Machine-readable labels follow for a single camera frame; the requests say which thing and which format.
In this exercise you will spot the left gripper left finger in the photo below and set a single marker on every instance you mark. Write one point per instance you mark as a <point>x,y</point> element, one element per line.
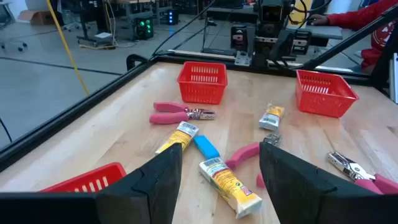
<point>155,186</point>

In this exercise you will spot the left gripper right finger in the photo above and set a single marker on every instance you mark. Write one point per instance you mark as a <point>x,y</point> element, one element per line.
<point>289,186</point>

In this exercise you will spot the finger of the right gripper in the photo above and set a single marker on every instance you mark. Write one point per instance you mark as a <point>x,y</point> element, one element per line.
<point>281,46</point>
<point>260,54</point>

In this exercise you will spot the yellow white glue tube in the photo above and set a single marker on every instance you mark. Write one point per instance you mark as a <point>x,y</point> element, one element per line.
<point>271,119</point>
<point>180,137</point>
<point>230,186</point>

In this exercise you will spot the blue eraser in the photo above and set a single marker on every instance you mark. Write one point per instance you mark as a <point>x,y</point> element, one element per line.
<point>206,147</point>

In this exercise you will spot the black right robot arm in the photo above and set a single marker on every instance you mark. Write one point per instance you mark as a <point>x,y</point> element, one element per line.
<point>273,63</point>

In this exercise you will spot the black box with label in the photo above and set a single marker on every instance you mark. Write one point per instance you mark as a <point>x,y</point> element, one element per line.
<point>239,37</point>
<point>301,42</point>

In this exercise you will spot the person's hand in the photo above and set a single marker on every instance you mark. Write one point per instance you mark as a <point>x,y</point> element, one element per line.
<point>317,20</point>

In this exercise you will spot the red plastic basket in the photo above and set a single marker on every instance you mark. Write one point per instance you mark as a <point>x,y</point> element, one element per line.
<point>202,90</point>
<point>112,171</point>
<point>323,104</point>

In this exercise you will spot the grey desk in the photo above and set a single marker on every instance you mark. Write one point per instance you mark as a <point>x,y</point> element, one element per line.
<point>326,31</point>

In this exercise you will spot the black diagonal brace bar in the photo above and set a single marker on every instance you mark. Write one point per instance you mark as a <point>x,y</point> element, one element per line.
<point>348,39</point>

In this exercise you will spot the person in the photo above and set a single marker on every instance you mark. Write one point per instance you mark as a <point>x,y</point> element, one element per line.
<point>367,18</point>

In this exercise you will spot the black device with blue lights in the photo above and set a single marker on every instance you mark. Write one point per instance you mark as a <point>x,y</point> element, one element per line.
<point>172,17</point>

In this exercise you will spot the computer tower with green lights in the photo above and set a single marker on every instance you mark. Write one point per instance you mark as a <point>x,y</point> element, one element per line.
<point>144,28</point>

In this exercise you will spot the cardboard box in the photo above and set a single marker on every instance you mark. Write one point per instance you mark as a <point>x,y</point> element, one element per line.
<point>37,18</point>

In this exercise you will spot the white office chair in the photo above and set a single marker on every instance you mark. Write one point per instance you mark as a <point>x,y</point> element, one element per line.
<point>6,15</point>

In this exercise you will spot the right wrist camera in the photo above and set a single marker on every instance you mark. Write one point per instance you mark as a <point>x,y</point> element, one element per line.
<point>271,14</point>

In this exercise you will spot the silver metal mounting bracket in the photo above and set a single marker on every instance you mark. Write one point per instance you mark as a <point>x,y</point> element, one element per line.
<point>242,59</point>

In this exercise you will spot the black aluminium table frame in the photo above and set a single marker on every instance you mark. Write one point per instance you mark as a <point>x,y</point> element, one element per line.
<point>77,109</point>

